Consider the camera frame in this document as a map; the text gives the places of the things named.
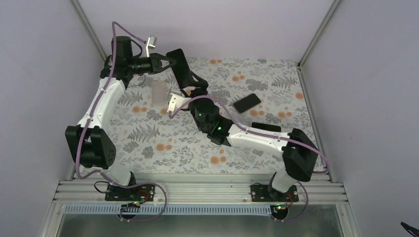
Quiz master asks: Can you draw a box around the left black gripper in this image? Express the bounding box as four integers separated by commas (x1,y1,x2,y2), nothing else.
127,53,175,75

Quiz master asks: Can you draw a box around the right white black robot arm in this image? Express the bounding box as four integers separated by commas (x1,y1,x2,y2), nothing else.
169,72,318,201

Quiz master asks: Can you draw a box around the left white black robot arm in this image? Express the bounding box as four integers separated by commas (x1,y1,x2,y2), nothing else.
65,36,176,200

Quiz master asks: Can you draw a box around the phone in beige case top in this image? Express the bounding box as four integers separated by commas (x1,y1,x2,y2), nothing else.
251,122,282,132

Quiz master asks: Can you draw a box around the floral table mat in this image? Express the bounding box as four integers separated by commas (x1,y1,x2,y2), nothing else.
108,58,314,174

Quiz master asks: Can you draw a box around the black object bottom corner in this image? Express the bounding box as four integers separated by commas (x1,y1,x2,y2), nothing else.
400,222,419,237

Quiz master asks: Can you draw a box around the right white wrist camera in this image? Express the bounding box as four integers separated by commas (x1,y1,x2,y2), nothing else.
167,92,188,119

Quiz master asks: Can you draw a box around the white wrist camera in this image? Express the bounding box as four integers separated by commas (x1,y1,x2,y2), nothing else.
167,92,188,119
145,36,157,57

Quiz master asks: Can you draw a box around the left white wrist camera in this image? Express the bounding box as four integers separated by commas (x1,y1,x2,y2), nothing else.
145,36,157,57

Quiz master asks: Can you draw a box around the left aluminium corner post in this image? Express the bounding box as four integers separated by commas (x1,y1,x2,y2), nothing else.
70,0,107,61

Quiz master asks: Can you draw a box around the aluminium corner post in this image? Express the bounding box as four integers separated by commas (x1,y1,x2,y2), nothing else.
298,0,342,70
70,0,107,61

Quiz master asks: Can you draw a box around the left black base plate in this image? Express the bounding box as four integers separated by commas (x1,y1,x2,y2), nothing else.
105,184,156,202

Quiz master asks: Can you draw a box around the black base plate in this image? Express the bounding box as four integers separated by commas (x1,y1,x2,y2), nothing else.
105,184,156,202
250,183,299,202

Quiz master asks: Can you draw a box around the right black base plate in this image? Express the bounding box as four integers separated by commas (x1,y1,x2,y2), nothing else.
250,183,299,202

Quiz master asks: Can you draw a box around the slotted grey cable duct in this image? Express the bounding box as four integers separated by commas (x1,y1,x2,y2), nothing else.
64,203,271,216

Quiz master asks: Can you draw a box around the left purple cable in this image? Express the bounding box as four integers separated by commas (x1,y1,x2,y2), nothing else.
74,21,168,223

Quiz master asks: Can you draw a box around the purple cable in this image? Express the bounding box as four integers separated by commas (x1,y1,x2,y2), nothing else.
74,21,168,223
168,95,330,224

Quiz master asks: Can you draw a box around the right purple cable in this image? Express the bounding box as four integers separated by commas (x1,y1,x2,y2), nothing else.
168,95,330,224

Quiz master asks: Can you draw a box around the aluminium rail frame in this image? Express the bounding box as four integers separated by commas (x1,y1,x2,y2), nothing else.
41,173,359,237

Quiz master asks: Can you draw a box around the right aluminium corner post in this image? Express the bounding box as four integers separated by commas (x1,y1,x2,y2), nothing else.
298,0,342,70

